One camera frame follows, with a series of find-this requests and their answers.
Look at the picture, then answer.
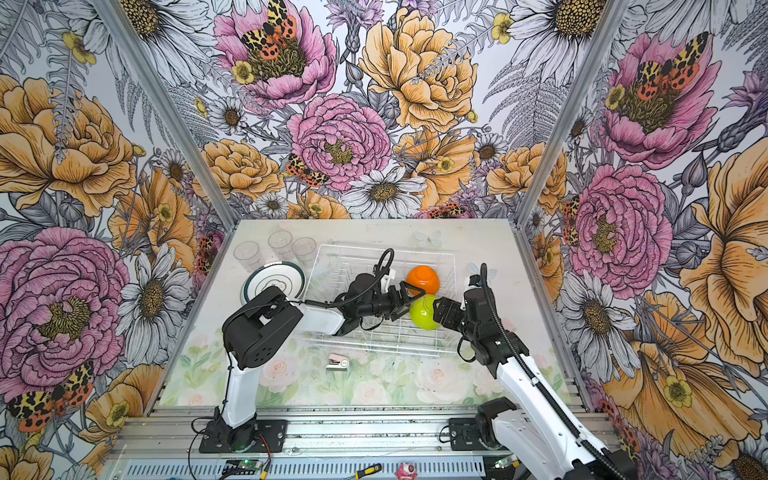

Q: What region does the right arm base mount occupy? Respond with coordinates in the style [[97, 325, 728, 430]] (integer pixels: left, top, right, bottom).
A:
[[437, 397, 518, 451]]

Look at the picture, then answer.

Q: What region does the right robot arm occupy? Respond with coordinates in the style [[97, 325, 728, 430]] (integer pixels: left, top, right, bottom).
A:
[[433, 285, 638, 479]]

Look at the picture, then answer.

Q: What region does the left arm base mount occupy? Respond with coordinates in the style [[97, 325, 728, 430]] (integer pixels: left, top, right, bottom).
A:
[[199, 407, 288, 454]]

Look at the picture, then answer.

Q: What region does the aluminium corner post left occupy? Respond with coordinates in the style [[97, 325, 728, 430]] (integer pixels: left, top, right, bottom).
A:
[[94, 1, 238, 233]]

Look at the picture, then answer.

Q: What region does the yellow black screwdriver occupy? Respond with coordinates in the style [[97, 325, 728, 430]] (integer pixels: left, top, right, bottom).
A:
[[344, 463, 383, 480]]

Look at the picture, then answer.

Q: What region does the orange plastic bowl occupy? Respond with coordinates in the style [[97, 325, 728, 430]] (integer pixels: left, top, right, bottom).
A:
[[406, 265, 441, 295]]

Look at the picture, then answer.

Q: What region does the pink small toy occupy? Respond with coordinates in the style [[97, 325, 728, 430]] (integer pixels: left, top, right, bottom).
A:
[[395, 463, 418, 480]]

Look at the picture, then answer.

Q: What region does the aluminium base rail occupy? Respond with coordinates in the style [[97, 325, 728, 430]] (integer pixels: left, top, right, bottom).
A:
[[102, 405, 508, 479]]

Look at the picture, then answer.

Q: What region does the clear plastic glass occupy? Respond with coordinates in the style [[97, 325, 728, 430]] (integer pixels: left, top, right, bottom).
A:
[[233, 240, 264, 273], [268, 230, 293, 261], [291, 237, 317, 269]]

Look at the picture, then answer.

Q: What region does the white wire dish rack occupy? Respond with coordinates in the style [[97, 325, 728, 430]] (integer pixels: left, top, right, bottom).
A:
[[296, 244, 459, 357]]

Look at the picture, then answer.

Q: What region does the aluminium corner post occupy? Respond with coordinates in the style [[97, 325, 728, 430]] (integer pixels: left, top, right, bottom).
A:
[[94, 1, 238, 233], [515, 0, 629, 230]]

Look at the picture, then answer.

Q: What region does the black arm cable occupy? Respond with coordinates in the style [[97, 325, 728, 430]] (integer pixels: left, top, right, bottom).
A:
[[187, 247, 396, 466], [478, 262, 638, 480]]

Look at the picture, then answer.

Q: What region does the lime green plastic bowl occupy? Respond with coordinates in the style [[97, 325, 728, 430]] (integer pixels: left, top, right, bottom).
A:
[[409, 294, 440, 331]]

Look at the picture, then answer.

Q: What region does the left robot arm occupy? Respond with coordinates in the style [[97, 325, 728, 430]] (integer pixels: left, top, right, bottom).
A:
[[200, 273, 427, 453]]

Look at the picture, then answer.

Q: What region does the green circuit board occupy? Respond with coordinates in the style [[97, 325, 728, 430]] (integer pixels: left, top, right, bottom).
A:
[[221, 458, 272, 479]]

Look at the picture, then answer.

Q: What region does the teal rimmed back plate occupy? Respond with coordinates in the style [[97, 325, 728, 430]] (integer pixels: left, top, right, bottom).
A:
[[240, 261, 307, 305]]

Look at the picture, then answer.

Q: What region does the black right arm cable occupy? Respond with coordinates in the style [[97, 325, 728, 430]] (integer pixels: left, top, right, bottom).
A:
[[478, 262, 638, 480]]

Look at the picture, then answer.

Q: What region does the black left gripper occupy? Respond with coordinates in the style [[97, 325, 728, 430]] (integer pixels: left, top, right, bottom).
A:
[[360, 281, 428, 321]]

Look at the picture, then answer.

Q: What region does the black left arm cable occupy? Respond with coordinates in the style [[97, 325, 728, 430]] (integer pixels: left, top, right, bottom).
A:
[[187, 247, 396, 466]]

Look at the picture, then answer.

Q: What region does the aluminium corner post right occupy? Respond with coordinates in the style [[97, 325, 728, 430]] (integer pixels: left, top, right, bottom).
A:
[[515, 0, 629, 230]]

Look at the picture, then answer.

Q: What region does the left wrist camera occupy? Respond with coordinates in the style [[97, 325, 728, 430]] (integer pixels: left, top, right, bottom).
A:
[[379, 268, 396, 293]]

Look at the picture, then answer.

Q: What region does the floral table mat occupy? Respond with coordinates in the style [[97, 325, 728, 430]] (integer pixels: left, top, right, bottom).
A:
[[159, 314, 502, 407]]

